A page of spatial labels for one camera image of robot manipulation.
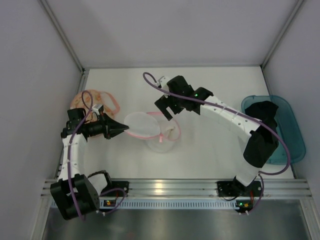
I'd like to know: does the white bra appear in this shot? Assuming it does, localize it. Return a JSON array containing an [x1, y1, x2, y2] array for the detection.
[[162, 125, 180, 141]]

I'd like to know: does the aluminium frame post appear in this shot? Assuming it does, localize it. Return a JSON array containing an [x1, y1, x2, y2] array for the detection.
[[37, 0, 87, 73], [259, 0, 308, 70]]

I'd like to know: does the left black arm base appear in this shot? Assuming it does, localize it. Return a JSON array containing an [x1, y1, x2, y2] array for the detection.
[[100, 180, 129, 198]]

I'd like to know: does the teal plastic basin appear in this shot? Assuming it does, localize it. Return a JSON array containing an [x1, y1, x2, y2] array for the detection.
[[241, 95, 306, 164]]

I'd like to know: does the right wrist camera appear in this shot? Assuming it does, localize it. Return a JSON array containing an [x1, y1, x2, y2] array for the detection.
[[157, 76, 171, 89]]

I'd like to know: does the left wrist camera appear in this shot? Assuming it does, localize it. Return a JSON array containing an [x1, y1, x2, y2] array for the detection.
[[92, 104, 104, 115]]

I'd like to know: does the left aluminium frame post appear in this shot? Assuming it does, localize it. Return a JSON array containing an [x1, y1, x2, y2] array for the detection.
[[37, 0, 87, 73]]

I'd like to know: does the black garment in basin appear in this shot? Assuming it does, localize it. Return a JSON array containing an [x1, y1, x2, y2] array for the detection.
[[244, 100, 279, 133]]

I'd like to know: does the orange patterned bra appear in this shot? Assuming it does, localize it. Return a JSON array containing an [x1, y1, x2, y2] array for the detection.
[[70, 89, 121, 120]]

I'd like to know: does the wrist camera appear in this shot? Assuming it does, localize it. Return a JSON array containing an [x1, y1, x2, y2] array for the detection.
[[157, 76, 171, 89], [92, 104, 104, 115]]

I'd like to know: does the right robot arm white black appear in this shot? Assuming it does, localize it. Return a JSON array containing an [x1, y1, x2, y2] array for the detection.
[[151, 75, 279, 188]]

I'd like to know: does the slotted white cable duct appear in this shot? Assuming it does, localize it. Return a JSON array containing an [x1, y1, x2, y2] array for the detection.
[[49, 198, 256, 209]]

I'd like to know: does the white mesh laundry bag pink trim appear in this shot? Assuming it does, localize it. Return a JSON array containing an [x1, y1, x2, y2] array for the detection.
[[124, 112, 181, 153]]

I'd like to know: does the right aluminium frame post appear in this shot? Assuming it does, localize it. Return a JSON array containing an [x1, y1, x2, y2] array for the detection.
[[259, 0, 308, 70]]

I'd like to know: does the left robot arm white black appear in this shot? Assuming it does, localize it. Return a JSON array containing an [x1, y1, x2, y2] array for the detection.
[[50, 104, 129, 220]]

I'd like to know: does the aluminium front rail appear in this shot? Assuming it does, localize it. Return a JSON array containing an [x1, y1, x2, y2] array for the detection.
[[39, 178, 313, 200]]

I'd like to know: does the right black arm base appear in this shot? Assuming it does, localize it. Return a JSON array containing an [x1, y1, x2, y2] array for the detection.
[[217, 179, 262, 198]]

